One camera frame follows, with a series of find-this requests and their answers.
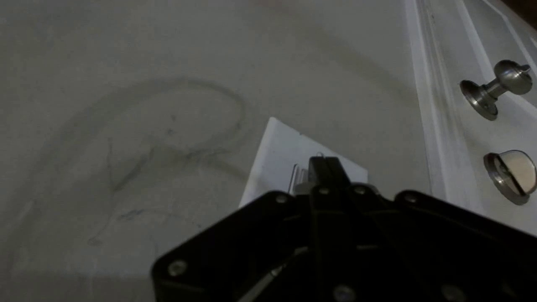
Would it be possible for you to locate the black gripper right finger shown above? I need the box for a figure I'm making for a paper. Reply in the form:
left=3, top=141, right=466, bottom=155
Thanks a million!
left=322, top=155, right=537, bottom=302

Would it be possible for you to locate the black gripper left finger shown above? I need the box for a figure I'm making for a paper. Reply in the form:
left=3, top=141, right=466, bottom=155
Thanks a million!
left=149, top=155, right=332, bottom=302

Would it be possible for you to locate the white light switch plate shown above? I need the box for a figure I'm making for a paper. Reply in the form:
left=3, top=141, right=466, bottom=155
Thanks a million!
left=238, top=116, right=371, bottom=210

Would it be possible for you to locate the silver deadbolt thumb turn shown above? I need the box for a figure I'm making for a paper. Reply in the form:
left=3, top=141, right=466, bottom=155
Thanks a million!
left=481, top=148, right=537, bottom=207

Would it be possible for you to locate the white door with deadbolt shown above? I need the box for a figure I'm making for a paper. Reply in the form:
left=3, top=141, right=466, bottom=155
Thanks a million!
left=401, top=0, right=537, bottom=239

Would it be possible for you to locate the round silver door knob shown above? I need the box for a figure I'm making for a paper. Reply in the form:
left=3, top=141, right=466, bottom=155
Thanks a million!
left=458, top=59, right=535, bottom=123

